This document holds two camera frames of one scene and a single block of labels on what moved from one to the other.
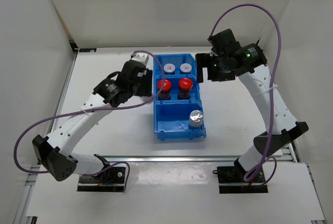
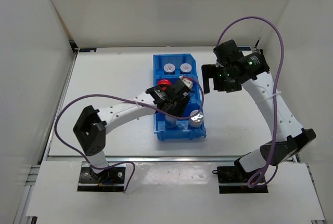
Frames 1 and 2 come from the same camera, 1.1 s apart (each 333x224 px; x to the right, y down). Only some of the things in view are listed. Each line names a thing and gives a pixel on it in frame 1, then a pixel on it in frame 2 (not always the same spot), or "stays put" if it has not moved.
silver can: x=196 y=118 stays put
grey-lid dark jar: x=169 y=68 stays put
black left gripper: x=146 y=90 → x=178 y=112
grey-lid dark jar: x=185 y=68 stays put
